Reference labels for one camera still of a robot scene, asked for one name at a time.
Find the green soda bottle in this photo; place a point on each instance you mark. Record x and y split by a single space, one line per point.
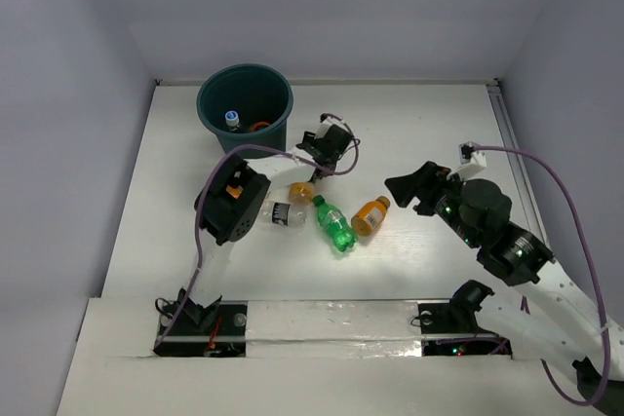
334 224

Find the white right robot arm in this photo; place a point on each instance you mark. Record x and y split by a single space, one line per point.
579 339

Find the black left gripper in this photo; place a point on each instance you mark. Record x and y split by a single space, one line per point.
318 149

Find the clear bottle black label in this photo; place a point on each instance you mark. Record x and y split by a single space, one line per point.
282 214

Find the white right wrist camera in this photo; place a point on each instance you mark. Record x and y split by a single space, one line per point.
472 162

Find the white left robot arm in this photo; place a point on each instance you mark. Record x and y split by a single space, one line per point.
230 201

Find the large clear plastic bottle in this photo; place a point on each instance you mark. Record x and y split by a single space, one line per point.
232 121

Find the yellow blue label bottle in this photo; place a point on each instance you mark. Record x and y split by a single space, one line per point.
302 193

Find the orange label tea bottle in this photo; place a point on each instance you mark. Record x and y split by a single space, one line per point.
258 126

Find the small orange juice bottle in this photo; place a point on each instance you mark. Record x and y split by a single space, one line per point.
370 216

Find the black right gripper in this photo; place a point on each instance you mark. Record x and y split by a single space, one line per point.
423 182

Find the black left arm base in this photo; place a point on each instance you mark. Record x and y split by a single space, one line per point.
215 331

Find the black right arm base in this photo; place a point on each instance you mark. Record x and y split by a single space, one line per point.
449 328

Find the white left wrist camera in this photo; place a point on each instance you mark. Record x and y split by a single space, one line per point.
327 121

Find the dark green plastic bin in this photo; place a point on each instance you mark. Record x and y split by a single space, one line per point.
258 93

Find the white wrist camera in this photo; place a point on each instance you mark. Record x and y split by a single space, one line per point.
327 121
472 162

